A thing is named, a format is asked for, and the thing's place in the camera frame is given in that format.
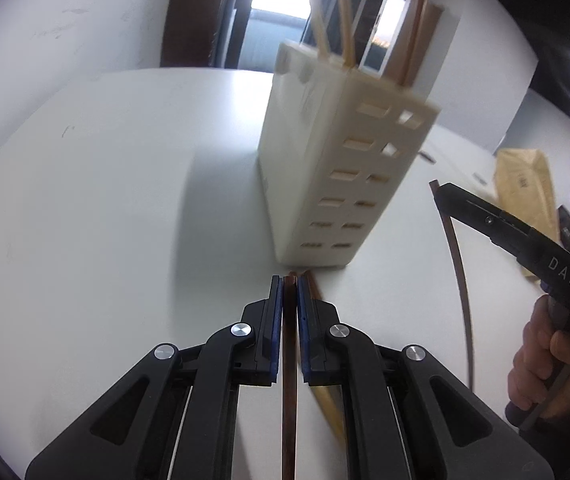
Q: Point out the light wooden chopsticks in holder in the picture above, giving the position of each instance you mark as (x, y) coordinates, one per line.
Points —
(352, 15)

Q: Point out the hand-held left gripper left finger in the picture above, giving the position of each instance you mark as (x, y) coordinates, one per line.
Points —
(277, 320)

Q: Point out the pale wooden chopstick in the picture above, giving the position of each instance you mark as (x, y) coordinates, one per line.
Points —
(347, 20)
(321, 20)

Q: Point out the person's right hand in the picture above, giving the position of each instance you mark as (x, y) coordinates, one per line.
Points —
(535, 360)

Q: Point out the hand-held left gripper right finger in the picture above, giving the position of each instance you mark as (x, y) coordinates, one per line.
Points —
(301, 320)

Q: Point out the dark brown chopstick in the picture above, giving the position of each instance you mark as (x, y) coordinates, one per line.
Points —
(461, 280)
(289, 410)

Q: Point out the dark brown wooden wardrobe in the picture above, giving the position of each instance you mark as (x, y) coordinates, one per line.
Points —
(195, 10)

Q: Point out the brown paper bag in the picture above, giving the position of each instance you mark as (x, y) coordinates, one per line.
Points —
(527, 185)

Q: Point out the wooden cabinet with glass door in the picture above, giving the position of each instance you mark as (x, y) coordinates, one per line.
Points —
(415, 35)

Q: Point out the bright balcony glass door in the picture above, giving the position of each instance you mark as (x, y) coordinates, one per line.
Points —
(277, 25)

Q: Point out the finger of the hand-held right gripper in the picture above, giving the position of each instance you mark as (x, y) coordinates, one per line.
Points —
(495, 222)

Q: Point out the cream slotted utensil holder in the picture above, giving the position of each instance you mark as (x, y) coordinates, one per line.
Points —
(335, 160)

